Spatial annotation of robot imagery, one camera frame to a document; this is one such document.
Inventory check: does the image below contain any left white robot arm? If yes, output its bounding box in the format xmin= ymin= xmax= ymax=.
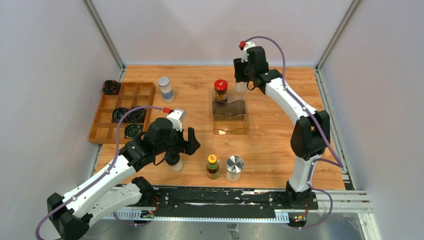
xmin=46 ymin=117 xmax=201 ymax=240

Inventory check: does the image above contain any black cable coil lower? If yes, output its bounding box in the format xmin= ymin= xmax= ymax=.
xmin=124 ymin=123 xmax=144 ymax=140

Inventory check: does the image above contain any purple cable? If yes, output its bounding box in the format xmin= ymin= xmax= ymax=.
xmin=239 ymin=36 xmax=345 ymax=231
xmin=35 ymin=105 xmax=170 ymax=240

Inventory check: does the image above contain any black cable coil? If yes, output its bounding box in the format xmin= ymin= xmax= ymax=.
xmin=111 ymin=107 xmax=130 ymax=124
xmin=127 ymin=105 xmax=147 ymax=124
xmin=124 ymin=123 xmax=144 ymax=140

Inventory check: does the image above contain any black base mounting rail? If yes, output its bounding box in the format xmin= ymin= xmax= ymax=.
xmin=133 ymin=186 xmax=319 ymax=220

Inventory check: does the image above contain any silver lid blue bottle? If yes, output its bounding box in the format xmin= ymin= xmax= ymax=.
xmin=157 ymin=76 xmax=175 ymax=104

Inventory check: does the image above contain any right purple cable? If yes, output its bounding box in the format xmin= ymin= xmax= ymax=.
xmin=239 ymin=36 xmax=345 ymax=231

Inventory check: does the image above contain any clear plastic organizer bin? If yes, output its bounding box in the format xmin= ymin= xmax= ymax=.
xmin=211 ymin=89 xmax=249 ymax=136

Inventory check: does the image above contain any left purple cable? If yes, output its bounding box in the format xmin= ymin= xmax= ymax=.
xmin=35 ymin=105 xmax=170 ymax=240

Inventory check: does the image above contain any yellow lid spice bottle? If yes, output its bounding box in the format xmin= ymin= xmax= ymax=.
xmin=234 ymin=82 xmax=248 ymax=94

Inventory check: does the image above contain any black cable coil outside tray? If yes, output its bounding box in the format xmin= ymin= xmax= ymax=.
xmin=102 ymin=79 xmax=121 ymax=96

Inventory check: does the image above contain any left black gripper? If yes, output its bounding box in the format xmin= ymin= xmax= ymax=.
xmin=155 ymin=123 xmax=201 ymax=155

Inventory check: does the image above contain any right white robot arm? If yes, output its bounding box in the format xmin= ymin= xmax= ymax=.
xmin=233 ymin=41 xmax=331 ymax=209

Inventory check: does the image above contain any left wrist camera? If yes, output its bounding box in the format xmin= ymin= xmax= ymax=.
xmin=166 ymin=108 xmax=187 ymax=132

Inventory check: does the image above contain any yellow cap sauce bottle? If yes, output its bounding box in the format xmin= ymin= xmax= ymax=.
xmin=206 ymin=154 xmax=220 ymax=180

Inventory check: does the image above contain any red lid sauce jar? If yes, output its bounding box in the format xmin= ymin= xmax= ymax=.
xmin=213 ymin=79 xmax=228 ymax=102

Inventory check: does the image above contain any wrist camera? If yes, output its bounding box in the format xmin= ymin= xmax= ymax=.
xmin=239 ymin=41 xmax=256 ymax=63
xmin=166 ymin=108 xmax=187 ymax=132

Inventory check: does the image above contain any wooden compartment tray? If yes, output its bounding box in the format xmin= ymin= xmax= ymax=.
xmin=87 ymin=82 xmax=156 ymax=144

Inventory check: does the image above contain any black cable coil middle right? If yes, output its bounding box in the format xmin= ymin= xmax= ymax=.
xmin=127 ymin=105 xmax=147 ymax=124

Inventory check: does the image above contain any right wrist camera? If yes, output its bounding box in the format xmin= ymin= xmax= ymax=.
xmin=239 ymin=41 xmax=256 ymax=63

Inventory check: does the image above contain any silver lid glass jar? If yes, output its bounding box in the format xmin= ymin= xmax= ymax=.
xmin=225 ymin=155 xmax=245 ymax=183

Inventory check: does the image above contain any black lid spice bottle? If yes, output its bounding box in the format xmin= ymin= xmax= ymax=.
xmin=164 ymin=152 xmax=184 ymax=172

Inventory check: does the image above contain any black cable coil middle left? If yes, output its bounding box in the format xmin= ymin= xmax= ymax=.
xmin=111 ymin=107 xmax=130 ymax=124

